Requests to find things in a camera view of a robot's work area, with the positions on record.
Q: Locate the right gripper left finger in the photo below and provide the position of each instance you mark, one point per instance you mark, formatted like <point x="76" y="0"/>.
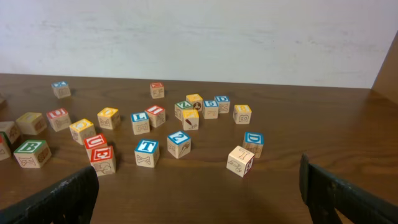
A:
<point x="70" y="200"/>

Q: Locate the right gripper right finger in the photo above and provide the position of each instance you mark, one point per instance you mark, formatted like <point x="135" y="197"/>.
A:
<point x="325" y="195"/>

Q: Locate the yellow O block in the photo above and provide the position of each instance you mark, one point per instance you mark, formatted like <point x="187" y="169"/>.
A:
<point x="31" y="123"/>

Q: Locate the red E block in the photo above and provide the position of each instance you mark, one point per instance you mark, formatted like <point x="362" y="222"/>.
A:
<point x="103" y="161"/>

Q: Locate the green B block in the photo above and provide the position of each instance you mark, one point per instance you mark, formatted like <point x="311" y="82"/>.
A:
<point x="33" y="154"/>

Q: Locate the red U block lower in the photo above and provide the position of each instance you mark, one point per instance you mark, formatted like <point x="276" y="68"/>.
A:
<point x="94" y="142"/>

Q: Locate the red u block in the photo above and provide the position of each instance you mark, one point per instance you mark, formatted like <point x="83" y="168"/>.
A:
<point x="94" y="142"/>
<point x="59" y="119"/>

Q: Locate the yellow block centre lower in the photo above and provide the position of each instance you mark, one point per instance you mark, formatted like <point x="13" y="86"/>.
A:
<point x="81" y="130"/>

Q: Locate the red A block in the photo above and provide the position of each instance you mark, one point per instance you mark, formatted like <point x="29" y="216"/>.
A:
<point x="5" y="151"/>

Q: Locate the red U block upper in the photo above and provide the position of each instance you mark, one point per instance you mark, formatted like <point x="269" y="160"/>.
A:
<point x="59" y="119"/>

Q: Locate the blue D block lower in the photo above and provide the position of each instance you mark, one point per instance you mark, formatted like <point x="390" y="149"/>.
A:
<point x="254" y="142"/>

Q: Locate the blue d block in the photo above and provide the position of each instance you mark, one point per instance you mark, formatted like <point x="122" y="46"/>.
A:
<point x="223" y="103"/>
<point x="254" y="142"/>

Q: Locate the blue T block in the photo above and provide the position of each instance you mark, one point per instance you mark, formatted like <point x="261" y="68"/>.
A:
<point x="147" y="153"/>

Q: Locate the plain wood block right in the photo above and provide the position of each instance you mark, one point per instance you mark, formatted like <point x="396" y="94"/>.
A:
<point x="240" y="161"/>

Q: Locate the yellow block centre upper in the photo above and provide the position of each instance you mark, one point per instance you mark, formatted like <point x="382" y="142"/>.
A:
<point x="109" y="118"/>

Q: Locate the wood block green side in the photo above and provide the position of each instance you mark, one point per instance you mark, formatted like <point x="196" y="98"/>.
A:
<point x="10" y="130"/>

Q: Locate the blue L block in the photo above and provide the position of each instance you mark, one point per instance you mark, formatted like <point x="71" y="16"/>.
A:
<point x="140" y="123"/>

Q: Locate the blue X block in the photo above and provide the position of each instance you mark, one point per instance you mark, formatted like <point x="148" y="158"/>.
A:
<point x="61" y="89"/>

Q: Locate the yellow 8 block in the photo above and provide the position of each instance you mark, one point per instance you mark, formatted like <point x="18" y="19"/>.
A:
<point x="242" y="114"/>

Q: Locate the blue 2 block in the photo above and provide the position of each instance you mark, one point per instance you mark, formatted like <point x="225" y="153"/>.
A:
<point x="179" y="144"/>

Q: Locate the red I block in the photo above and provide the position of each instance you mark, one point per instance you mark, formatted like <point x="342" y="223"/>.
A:
<point x="156" y="115"/>

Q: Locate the blue D block upper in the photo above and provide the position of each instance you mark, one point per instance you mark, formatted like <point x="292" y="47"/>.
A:
<point x="223" y="103"/>

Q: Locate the red H block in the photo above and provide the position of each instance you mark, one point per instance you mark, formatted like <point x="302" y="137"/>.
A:
<point x="157" y="90"/>

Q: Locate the blue 5 block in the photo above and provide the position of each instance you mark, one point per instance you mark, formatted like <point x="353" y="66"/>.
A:
<point x="210" y="109"/>

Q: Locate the green Z block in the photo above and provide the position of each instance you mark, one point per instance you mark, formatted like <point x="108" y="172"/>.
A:
<point x="180" y="106"/>

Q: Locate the yellow block below Z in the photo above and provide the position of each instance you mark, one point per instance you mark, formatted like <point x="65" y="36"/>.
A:
<point x="190" y="120"/>

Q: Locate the yellow block top right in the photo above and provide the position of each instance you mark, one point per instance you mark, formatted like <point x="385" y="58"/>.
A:
<point x="196" y="100"/>

